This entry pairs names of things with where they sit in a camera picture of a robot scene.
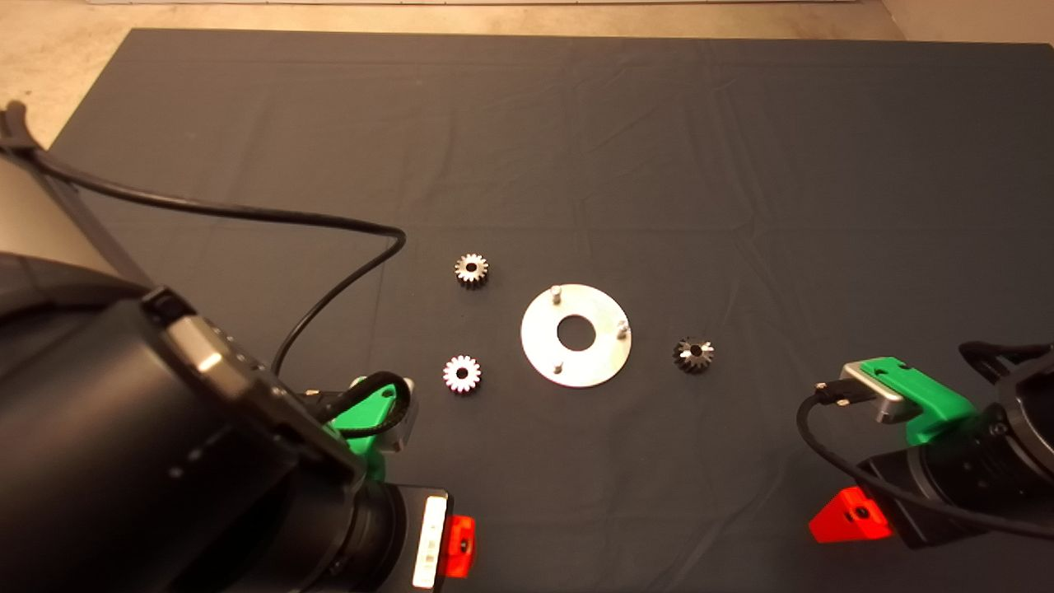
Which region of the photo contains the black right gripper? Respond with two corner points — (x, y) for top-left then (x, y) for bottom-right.
(809, 428), (1054, 549)

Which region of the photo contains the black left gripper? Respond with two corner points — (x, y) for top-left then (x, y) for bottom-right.
(387, 484), (477, 593)

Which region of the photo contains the steel planetary gear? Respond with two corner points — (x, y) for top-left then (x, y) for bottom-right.
(673, 336), (716, 375)
(455, 253), (490, 290)
(442, 354), (483, 396)

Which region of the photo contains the round metal carrier plate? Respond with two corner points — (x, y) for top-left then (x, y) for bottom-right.
(520, 283), (633, 389)

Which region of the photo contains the dark grey table cloth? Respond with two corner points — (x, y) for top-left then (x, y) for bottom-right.
(0, 29), (1054, 593)

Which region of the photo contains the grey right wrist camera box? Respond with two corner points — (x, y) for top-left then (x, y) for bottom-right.
(840, 362), (916, 425)

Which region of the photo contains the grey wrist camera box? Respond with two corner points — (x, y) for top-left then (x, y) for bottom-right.
(840, 362), (916, 425)
(387, 379), (418, 452)

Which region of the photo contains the thin black right camera cable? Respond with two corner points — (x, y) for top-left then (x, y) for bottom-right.
(796, 381), (1054, 542)

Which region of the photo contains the thin black camera cable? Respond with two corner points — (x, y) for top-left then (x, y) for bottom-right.
(796, 381), (1054, 542)
(0, 100), (413, 439)

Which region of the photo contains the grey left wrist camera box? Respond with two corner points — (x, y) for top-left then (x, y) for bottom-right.
(387, 379), (418, 452)

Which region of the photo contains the green left camera mount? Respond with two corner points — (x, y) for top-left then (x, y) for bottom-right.
(329, 376), (396, 483)

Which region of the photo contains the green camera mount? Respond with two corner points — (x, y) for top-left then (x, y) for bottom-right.
(329, 376), (396, 483)
(860, 357), (979, 470)

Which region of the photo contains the green right camera mount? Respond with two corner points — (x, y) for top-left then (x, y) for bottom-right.
(860, 357), (979, 470)

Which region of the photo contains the thin black left camera cable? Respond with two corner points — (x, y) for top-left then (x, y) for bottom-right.
(0, 100), (413, 439)

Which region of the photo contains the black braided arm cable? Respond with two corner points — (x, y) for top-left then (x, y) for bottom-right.
(0, 103), (153, 289)

